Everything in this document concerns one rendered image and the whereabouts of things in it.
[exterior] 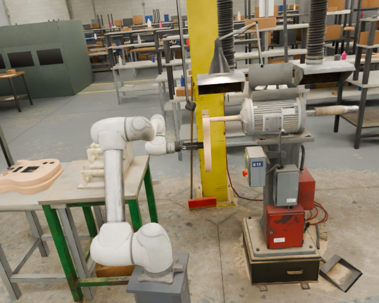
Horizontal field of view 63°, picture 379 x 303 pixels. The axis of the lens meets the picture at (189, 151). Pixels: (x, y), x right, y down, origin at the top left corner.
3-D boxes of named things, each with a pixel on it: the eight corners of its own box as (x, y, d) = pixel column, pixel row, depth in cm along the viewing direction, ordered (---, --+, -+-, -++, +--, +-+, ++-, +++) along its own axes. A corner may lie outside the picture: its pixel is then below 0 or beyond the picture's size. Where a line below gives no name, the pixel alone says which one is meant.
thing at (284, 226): (298, 237, 231) (301, 195, 216) (303, 248, 220) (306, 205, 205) (264, 238, 232) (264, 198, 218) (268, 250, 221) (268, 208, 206)
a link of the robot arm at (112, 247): (132, 268, 146) (86, 271, 147) (139, 261, 162) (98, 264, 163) (125, 112, 159) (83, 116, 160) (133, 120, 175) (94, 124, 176)
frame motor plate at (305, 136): (302, 128, 219) (302, 124, 217) (314, 141, 197) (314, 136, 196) (251, 132, 221) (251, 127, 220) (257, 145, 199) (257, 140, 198)
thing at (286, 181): (293, 198, 217) (297, 124, 195) (298, 206, 207) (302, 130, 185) (272, 199, 218) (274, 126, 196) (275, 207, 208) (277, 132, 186)
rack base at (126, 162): (129, 165, 226) (127, 154, 223) (123, 176, 211) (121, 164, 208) (94, 167, 229) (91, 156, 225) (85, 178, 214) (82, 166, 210)
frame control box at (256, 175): (280, 176, 206) (281, 140, 196) (289, 193, 187) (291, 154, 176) (243, 178, 208) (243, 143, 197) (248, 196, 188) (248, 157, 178)
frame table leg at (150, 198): (162, 249, 277) (148, 159, 241) (162, 253, 272) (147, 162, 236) (156, 249, 278) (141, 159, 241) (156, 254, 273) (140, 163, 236)
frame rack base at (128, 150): (134, 157, 240) (130, 136, 233) (129, 165, 226) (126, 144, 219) (100, 159, 242) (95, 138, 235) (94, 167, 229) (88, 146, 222)
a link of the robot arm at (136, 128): (154, 119, 175) (130, 121, 175) (148, 109, 157) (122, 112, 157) (156, 142, 172) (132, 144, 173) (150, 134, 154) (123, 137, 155)
